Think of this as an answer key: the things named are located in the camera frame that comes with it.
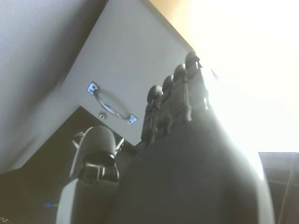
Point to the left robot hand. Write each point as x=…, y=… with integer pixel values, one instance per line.
x=182, y=177

